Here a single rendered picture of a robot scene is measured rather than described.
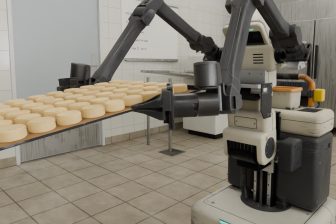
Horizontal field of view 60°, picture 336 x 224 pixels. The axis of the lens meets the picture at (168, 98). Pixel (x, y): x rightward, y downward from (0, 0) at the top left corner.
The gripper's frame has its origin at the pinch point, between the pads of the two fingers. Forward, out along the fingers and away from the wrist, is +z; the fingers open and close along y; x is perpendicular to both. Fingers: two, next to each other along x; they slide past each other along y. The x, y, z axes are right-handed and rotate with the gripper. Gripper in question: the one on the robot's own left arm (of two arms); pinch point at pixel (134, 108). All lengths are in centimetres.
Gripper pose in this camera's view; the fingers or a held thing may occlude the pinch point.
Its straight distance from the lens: 69.1
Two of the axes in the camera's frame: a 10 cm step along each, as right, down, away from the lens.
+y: 0.5, 9.8, 1.9
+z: -10.0, 0.5, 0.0
